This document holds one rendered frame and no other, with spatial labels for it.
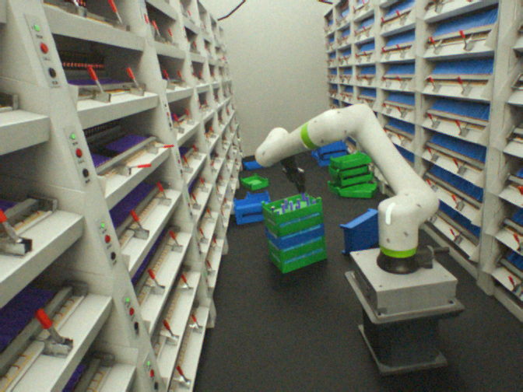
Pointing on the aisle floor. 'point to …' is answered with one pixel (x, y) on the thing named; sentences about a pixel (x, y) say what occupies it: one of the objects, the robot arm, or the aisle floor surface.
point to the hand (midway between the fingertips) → (300, 187)
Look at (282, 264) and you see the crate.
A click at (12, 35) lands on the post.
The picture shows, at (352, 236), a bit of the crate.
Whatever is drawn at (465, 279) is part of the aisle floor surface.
